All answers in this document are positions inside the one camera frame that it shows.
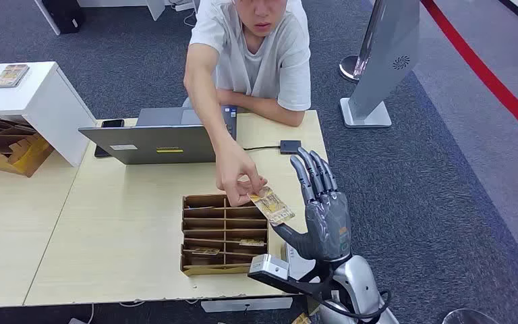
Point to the grey rounded shell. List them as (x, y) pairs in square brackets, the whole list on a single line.
[(469, 317)]

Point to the white bar under table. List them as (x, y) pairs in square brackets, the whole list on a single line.
[(245, 305)]

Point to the patterned room key card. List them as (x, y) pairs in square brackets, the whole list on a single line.
[(205, 251), (252, 243)]

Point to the black smartphone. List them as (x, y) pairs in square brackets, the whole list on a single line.
[(112, 123)]

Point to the chrome stanchion post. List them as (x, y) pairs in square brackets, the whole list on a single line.
[(347, 69)]

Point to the white power strip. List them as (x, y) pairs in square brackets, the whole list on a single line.
[(183, 6)]

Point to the white adapter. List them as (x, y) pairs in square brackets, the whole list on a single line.
[(76, 321)]

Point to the brown cardboard divider box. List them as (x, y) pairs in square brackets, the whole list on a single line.
[(13, 152)]

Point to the cardboard slotted card tray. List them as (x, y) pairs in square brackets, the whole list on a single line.
[(205, 268)]

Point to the person's left forearm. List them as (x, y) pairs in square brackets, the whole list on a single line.
[(263, 107)]

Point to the grey laptop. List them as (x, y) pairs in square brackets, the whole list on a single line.
[(151, 143)]

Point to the white desk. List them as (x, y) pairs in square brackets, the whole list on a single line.
[(154, 6)]

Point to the small black square box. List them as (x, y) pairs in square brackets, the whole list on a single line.
[(290, 147)]

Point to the white side table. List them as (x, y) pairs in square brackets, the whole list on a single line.
[(49, 103)]

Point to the grey standing kiosk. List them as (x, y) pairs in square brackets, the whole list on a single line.
[(384, 67)]

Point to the person's right hand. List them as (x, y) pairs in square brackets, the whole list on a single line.
[(234, 172)]

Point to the person's right forearm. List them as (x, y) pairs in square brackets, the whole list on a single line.
[(205, 107)]

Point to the person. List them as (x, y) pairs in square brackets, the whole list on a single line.
[(263, 58)]

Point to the stack of patterned cards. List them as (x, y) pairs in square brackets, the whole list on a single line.
[(11, 75)]

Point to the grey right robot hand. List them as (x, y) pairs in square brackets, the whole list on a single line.
[(328, 223)]

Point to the gold patterned ID card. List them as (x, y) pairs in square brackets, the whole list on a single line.
[(273, 208)]

